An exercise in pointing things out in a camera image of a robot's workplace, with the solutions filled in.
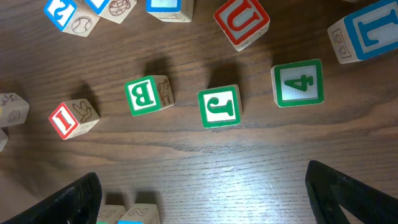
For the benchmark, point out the green J block right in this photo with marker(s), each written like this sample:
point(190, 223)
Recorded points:
point(220, 106)

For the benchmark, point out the red I block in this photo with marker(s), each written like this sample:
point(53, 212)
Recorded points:
point(73, 118)

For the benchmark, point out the green B block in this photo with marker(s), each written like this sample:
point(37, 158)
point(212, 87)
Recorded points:
point(149, 94)

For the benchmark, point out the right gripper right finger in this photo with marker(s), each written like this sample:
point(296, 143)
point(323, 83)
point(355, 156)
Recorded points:
point(330, 190)

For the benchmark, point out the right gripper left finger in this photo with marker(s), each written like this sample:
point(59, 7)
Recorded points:
point(77, 203)

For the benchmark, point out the blue T block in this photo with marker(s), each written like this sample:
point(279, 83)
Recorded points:
point(3, 140)

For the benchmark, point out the red U block right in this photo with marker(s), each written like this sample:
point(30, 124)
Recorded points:
point(242, 21)

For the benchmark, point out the blue 2 block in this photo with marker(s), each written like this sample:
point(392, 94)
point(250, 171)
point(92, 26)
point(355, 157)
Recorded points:
point(72, 16)

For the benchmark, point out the green R block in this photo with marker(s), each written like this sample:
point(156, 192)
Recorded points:
point(110, 214)

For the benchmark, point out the yellow block centre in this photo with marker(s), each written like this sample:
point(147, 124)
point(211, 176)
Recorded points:
point(14, 109)

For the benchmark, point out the blue 5 block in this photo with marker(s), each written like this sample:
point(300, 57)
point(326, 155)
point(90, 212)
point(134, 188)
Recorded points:
point(171, 10)

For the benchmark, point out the blue l block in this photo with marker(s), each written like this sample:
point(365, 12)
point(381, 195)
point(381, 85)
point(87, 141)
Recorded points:
point(141, 213)
point(366, 33)

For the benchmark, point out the green 4 block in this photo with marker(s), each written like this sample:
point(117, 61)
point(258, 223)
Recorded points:
point(298, 83)

